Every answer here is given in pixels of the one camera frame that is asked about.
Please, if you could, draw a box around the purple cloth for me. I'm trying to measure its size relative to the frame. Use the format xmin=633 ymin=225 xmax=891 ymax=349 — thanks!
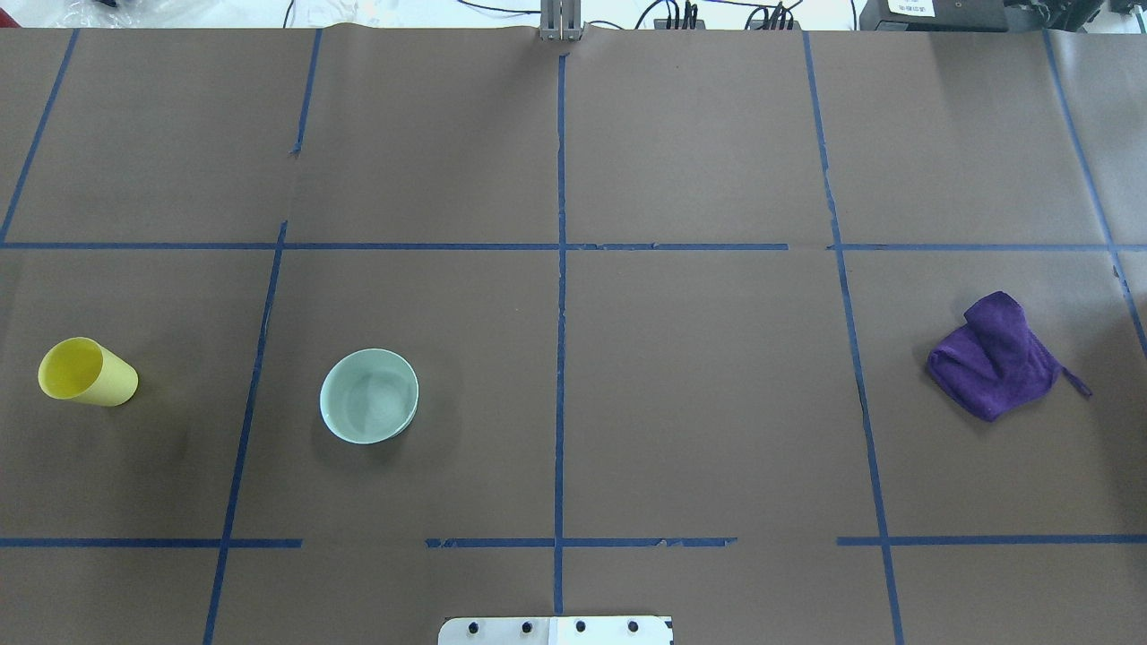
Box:
xmin=924 ymin=292 xmax=1093 ymax=422

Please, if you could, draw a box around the yellow plastic cup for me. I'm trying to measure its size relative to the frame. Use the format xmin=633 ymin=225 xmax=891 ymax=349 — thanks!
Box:
xmin=37 ymin=336 xmax=139 ymax=407

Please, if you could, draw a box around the black computer box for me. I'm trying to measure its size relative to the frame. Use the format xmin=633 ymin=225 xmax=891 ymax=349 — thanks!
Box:
xmin=858 ymin=1 xmax=1061 ymax=33

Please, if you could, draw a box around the light green bowl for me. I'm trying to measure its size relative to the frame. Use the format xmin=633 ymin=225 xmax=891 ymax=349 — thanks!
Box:
xmin=319 ymin=348 xmax=419 ymax=445

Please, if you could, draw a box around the black power strip left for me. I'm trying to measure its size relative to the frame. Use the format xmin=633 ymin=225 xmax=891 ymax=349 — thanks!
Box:
xmin=642 ymin=1 xmax=705 ymax=31

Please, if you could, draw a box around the black power strip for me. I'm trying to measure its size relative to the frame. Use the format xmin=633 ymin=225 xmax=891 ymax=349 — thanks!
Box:
xmin=743 ymin=3 xmax=799 ymax=31
xmin=642 ymin=1 xmax=705 ymax=31

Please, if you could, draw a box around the black power strip right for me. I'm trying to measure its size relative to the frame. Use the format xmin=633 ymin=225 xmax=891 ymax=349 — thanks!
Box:
xmin=743 ymin=3 xmax=799 ymax=31

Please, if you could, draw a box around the grey aluminium frame post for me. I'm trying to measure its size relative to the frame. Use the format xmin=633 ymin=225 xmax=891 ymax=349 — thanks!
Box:
xmin=539 ymin=0 xmax=584 ymax=42

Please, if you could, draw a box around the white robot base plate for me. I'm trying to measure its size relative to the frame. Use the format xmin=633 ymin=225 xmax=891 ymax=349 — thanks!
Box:
xmin=437 ymin=615 xmax=674 ymax=644

